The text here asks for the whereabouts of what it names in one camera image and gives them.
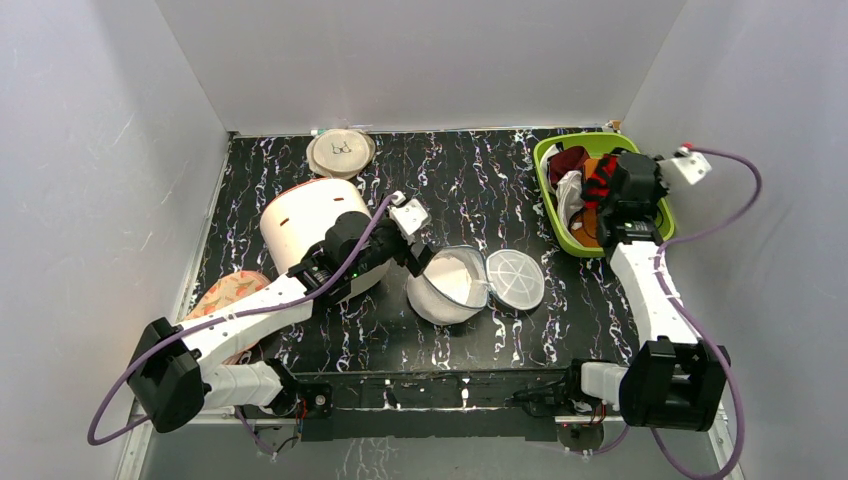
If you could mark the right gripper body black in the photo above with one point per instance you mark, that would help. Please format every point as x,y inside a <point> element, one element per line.
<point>597,192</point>

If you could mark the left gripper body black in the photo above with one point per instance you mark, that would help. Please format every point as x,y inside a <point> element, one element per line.
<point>386,246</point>

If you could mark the red black bra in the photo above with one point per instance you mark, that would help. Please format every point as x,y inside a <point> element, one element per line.
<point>597,174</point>

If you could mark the white mesh laundry bag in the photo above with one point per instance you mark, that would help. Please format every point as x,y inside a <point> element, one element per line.
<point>460,281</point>

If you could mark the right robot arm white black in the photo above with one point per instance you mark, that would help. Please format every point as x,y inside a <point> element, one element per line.
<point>676,380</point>

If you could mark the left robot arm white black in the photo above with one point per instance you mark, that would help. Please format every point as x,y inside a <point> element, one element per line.
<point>177,371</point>

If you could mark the orange black bra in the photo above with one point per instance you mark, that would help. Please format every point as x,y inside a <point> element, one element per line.
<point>583,224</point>

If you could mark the dark red bra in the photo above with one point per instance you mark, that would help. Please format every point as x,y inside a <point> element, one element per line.
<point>566,161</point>

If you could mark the large beige cylindrical laundry bag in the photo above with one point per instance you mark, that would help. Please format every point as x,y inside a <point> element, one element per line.
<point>311,229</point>

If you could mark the small beige round bra bag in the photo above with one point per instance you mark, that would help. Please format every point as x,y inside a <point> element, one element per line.
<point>340,153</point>

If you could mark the pink floral flat laundry bag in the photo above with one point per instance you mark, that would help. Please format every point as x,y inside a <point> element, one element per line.
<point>227,290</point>

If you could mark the white cloth in basin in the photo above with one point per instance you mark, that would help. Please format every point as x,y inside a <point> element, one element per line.
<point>568,194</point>

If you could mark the green plastic basin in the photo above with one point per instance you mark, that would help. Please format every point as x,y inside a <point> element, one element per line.
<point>596,144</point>

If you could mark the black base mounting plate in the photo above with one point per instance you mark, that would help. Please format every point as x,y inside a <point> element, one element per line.
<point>533,404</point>

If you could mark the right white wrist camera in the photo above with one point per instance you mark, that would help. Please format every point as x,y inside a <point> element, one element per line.
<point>686,167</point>

